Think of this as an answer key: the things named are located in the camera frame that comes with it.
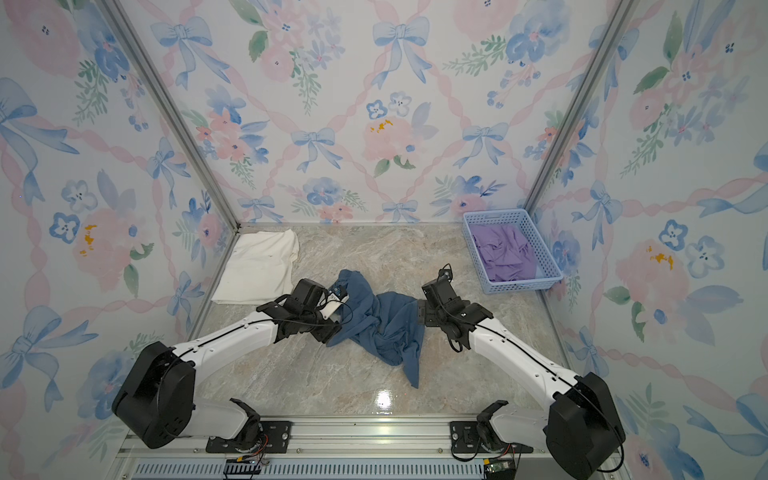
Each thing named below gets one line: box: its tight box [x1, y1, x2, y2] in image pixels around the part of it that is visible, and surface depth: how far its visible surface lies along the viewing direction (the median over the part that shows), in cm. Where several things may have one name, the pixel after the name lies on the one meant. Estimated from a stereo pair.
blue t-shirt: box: [326, 270, 424, 388], surface depth 90 cm
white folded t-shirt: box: [212, 229, 299, 305], surface depth 108 cm
